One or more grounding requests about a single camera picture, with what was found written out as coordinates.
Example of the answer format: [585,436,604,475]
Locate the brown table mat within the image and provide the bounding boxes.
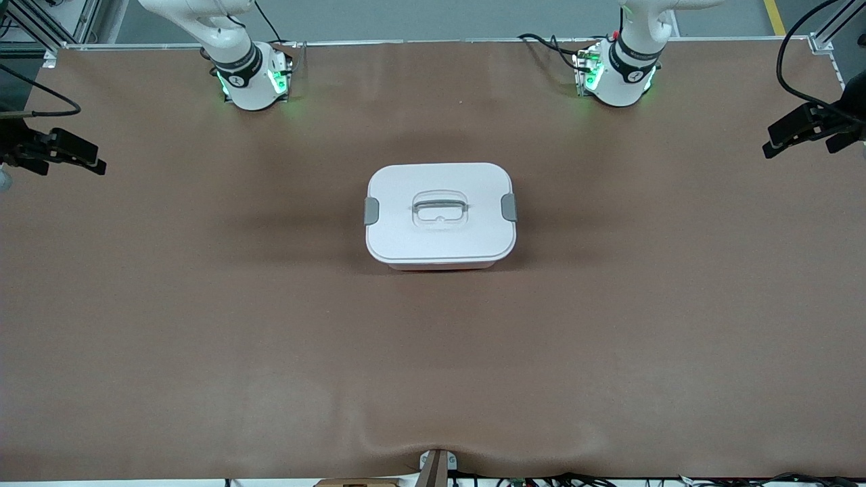
[0,39,866,482]

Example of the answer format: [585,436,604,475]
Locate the white plastic box lid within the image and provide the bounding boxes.
[365,162,518,266]

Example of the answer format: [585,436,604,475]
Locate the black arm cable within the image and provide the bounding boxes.
[775,0,846,119]
[0,63,82,121]

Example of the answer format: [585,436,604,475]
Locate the black base cable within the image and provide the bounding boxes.
[254,0,288,45]

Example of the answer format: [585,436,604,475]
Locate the black base cables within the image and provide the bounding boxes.
[518,32,584,72]

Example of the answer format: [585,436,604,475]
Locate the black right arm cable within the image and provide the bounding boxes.
[0,63,82,121]

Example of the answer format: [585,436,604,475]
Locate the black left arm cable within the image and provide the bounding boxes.
[775,0,846,119]

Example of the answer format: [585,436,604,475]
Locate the pink plastic storage box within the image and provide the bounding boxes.
[387,261,501,272]

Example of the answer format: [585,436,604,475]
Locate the aluminium frame profile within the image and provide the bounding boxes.
[0,0,90,53]
[810,0,866,53]

